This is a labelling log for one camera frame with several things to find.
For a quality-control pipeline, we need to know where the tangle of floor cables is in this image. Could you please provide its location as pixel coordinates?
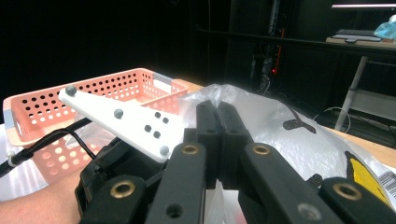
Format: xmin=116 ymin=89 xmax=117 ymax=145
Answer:
xmin=312 ymin=106 xmax=353 ymax=134

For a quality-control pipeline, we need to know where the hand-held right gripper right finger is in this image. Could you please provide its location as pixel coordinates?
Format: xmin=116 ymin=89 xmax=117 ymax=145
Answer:
xmin=218 ymin=102 xmax=254 ymax=191

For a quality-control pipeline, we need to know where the light wooden desk top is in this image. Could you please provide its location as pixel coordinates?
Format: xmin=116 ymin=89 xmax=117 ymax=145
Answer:
xmin=325 ymin=35 xmax=396 ymax=50

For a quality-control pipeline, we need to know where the dark equipment with red light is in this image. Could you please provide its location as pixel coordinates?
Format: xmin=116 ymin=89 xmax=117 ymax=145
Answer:
xmin=248 ymin=0 xmax=288 ymax=91

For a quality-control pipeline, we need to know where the black keyboard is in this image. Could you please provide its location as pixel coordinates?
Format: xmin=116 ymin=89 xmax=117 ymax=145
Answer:
xmin=331 ymin=28 xmax=383 ymax=44

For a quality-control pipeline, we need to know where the clear plastic bag yellow smiley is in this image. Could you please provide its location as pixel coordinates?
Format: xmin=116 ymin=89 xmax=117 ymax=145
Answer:
xmin=0 ymin=83 xmax=396 ymax=224

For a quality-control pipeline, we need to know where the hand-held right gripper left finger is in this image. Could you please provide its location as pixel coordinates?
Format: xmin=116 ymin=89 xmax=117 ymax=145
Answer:
xmin=195 ymin=100 xmax=222 ymax=190

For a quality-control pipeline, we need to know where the pink perforated plastic basket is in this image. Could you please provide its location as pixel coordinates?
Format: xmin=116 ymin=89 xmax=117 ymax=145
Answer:
xmin=2 ymin=67 xmax=191 ymax=185

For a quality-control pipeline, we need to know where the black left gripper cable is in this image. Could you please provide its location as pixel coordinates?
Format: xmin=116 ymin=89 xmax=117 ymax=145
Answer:
xmin=0 ymin=117 xmax=98 ymax=178

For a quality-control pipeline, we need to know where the blue plastic packet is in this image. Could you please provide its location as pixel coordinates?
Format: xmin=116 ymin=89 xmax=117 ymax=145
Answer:
xmin=373 ymin=13 xmax=396 ymax=41

